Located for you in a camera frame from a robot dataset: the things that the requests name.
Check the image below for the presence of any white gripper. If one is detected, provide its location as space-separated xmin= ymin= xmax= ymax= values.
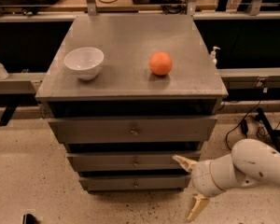
xmin=173 ymin=155 xmax=224 ymax=222

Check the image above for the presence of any grey drawer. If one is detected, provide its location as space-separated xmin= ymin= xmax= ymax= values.
xmin=67 ymin=150 xmax=201 ymax=172
xmin=79 ymin=175 xmax=190 ymax=191
xmin=49 ymin=116 xmax=217 ymax=144

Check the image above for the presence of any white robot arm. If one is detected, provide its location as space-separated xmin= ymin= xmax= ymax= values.
xmin=173 ymin=139 xmax=280 ymax=221

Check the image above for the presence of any grey bottom drawer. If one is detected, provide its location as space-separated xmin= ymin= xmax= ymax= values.
xmin=79 ymin=175 xmax=190 ymax=191

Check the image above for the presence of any grey top drawer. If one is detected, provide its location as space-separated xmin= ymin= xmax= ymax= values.
xmin=49 ymin=116 xmax=217 ymax=144

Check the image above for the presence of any grey drawer cabinet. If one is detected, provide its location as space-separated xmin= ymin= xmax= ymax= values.
xmin=36 ymin=14 xmax=228 ymax=178

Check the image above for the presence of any black stand leg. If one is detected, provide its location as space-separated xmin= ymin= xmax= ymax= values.
xmin=256 ymin=107 xmax=280 ymax=153

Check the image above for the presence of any orange ball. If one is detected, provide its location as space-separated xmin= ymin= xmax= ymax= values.
xmin=148 ymin=52 xmax=173 ymax=76

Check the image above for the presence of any white pump bottle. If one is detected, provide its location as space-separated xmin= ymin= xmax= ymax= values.
xmin=210 ymin=46 xmax=221 ymax=65

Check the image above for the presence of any white bowl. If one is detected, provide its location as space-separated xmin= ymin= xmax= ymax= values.
xmin=63 ymin=47 xmax=105 ymax=80

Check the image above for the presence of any black object on floor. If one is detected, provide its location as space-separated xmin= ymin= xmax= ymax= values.
xmin=22 ymin=214 xmax=36 ymax=224

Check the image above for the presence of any black power cable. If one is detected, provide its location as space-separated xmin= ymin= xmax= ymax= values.
xmin=224 ymin=100 xmax=262 ymax=151

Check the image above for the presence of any black bracket leg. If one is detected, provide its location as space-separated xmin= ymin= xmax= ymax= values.
xmin=0 ymin=105 xmax=17 ymax=127

